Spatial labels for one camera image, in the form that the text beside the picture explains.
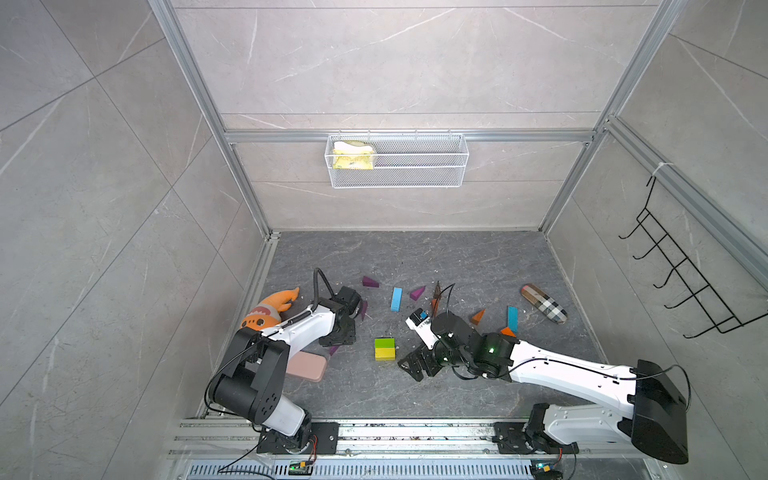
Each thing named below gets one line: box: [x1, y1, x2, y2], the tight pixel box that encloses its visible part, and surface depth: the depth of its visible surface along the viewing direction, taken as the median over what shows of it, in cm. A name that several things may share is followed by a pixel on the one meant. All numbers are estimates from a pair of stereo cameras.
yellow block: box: [375, 347, 396, 361], surface depth 87 cm
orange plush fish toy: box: [241, 287, 300, 331], surface depth 96 cm
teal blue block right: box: [507, 306, 519, 335], surface depth 97 cm
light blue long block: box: [390, 287, 403, 312], surface depth 100 cm
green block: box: [374, 338, 397, 349], surface depth 90 cm
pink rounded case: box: [286, 351, 327, 382], surface depth 85 cm
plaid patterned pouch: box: [520, 284, 568, 324], surface depth 97 cm
